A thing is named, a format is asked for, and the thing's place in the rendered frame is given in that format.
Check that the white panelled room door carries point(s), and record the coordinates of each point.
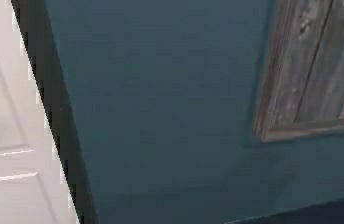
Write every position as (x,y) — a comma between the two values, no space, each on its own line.
(10,133)

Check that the grey wooden framed artwork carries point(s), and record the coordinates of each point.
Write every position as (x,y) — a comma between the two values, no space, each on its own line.
(316,73)

